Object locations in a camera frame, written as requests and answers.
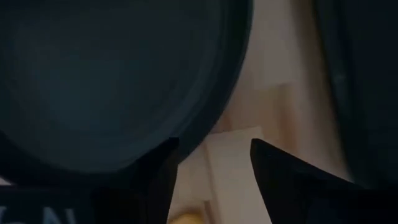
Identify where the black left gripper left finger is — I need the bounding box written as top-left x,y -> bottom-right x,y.
90,136 -> 180,224

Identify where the black round plate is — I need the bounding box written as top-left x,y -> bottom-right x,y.
0,0 -> 254,187

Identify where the black rectangular tray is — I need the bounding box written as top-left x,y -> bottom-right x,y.
313,0 -> 398,190

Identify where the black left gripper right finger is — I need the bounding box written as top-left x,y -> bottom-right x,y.
250,139 -> 364,224

